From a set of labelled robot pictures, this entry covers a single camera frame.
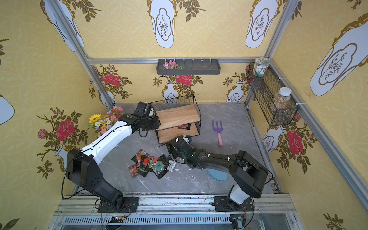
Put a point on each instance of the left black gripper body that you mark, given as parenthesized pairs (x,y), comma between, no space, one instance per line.
(154,122)

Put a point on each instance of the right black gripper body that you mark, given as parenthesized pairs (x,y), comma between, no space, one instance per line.
(175,149)

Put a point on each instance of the black tea bag with barcode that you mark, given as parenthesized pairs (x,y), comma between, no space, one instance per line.
(162,158)

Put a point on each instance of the black wire two-tier shelf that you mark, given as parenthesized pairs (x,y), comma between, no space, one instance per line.
(175,112)

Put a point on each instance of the orange black tea bag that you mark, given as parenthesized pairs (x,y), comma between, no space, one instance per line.
(136,158)

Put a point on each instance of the green black tea bag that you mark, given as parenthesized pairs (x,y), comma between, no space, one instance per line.
(149,160)

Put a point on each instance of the red black tea bag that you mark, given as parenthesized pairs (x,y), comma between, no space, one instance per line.
(133,170)

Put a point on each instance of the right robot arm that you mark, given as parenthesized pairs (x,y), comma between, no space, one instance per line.
(249,174)

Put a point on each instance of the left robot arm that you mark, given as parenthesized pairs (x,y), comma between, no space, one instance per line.
(83,165)

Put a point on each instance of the colourful flower bouquet in planter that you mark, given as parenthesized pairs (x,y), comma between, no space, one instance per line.
(102,123)

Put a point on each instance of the purple garden fork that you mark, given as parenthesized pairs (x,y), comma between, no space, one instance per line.
(217,126)

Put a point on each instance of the light blue dustpan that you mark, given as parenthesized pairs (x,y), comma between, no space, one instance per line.
(217,175)

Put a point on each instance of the small pink flowers in tray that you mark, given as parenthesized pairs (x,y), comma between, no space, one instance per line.
(172,65)

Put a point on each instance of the small circuit board left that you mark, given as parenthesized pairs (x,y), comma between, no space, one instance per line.
(117,219)

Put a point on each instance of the small circuit board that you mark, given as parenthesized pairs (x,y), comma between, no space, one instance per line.
(237,223)
(117,219)

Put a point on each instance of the small circuit board right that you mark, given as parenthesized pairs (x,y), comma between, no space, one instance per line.
(237,223)

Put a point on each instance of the clear jar with candies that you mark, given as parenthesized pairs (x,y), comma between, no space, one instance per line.
(281,99)

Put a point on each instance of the white green lidded jar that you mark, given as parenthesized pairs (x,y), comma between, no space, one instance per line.
(261,65)

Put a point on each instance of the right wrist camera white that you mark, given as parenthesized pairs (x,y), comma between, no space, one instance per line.
(187,139)

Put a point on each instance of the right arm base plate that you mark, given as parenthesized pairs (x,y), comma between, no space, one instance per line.
(225,204)

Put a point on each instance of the grey wall tray shelf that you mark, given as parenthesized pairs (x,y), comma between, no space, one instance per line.
(192,66)

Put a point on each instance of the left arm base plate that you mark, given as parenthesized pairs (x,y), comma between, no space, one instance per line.
(122,205)

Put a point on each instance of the black wire wall basket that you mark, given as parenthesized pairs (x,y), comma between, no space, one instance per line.
(265,89)

